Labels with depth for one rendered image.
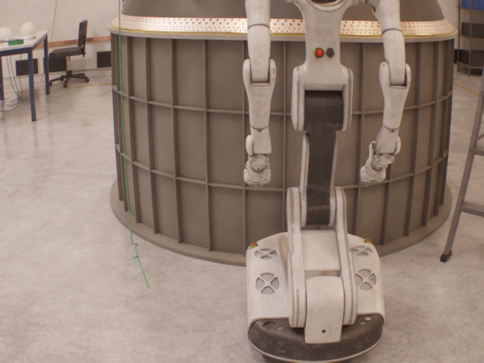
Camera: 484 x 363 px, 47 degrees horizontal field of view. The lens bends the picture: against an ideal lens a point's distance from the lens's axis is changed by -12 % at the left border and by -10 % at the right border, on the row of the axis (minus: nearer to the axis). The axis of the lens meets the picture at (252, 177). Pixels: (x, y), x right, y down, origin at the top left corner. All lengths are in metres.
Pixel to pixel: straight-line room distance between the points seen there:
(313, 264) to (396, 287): 0.82
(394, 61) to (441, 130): 1.64
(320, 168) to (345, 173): 0.78
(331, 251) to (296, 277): 0.19
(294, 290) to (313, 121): 0.60
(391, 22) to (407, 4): 1.18
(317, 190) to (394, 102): 0.53
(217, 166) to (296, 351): 1.19
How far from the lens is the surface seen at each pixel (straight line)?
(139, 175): 3.51
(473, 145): 3.21
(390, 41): 2.04
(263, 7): 2.04
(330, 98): 2.18
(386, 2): 2.12
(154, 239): 3.42
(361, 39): 2.90
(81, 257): 3.34
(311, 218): 2.38
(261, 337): 2.32
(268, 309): 2.36
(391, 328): 2.69
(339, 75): 2.14
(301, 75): 2.13
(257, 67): 1.97
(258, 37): 1.97
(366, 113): 3.00
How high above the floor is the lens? 1.50
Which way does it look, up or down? 20 degrees down
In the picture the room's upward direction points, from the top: straight up
